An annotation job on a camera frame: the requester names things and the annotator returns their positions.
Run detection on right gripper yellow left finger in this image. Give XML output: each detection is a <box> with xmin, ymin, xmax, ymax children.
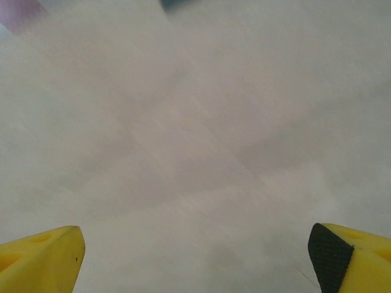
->
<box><xmin>0</xmin><ymin>225</ymin><xmax>86</xmax><ymax>293</ymax></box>

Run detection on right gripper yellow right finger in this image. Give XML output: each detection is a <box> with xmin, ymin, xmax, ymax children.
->
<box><xmin>308</xmin><ymin>222</ymin><xmax>391</xmax><ymax>293</ymax></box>

